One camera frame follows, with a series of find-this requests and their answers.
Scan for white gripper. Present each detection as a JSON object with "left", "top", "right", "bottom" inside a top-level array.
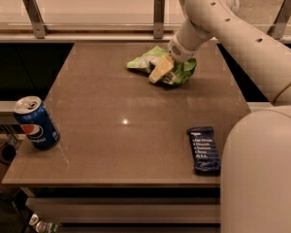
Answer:
[{"left": 149, "top": 34, "right": 198, "bottom": 83}]

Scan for green rice chip bag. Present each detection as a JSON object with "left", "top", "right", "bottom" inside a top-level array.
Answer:
[{"left": 126, "top": 46, "right": 197, "bottom": 86}]

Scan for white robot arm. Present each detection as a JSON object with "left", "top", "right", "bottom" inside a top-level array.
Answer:
[{"left": 151, "top": 0, "right": 291, "bottom": 233}]

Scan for blue pepsi can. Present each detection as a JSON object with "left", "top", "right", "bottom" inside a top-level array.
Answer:
[{"left": 14, "top": 96, "right": 60, "bottom": 150}]

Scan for dark blue snack bar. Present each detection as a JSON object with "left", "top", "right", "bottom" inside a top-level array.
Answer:
[{"left": 186, "top": 126, "right": 221, "bottom": 172}]

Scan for grey table drawer front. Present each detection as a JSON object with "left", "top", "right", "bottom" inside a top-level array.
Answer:
[{"left": 26, "top": 198, "right": 220, "bottom": 224}]

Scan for dark round stool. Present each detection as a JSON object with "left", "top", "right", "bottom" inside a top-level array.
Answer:
[{"left": 0, "top": 145, "right": 16, "bottom": 166}]

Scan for bottles under table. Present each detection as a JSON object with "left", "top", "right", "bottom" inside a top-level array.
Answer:
[{"left": 29, "top": 214, "right": 58, "bottom": 233}]

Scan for middle metal railing bracket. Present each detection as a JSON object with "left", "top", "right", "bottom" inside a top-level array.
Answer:
[{"left": 153, "top": 0, "right": 165, "bottom": 39}]

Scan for metal railing bracket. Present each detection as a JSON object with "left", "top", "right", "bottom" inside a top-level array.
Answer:
[
  {"left": 267, "top": 0, "right": 291, "bottom": 40},
  {"left": 153, "top": 0, "right": 165, "bottom": 39},
  {"left": 22, "top": 0, "right": 48, "bottom": 39}
]

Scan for right metal railing bracket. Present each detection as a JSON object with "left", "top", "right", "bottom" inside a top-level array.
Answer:
[{"left": 267, "top": 0, "right": 291, "bottom": 40}]

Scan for left metal railing bracket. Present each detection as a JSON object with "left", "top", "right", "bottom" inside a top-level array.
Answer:
[{"left": 22, "top": 0, "right": 48, "bottom": 39}]

